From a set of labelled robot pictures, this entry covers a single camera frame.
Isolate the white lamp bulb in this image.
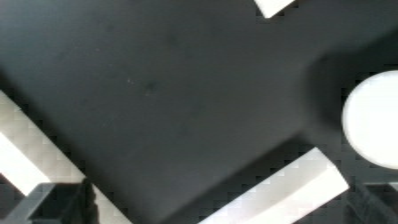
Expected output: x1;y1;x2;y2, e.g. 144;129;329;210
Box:
341;70;398;170

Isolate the white marker sheet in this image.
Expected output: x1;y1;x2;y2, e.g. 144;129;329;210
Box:
254;0;295;18

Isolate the white left fence piece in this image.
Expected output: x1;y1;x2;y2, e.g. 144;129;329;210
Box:
0;90;133;224

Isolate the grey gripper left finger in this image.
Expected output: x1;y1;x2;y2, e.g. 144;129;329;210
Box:
0;179;98;224

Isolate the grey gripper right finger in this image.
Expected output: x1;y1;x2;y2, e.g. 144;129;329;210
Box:
348;183;398;224

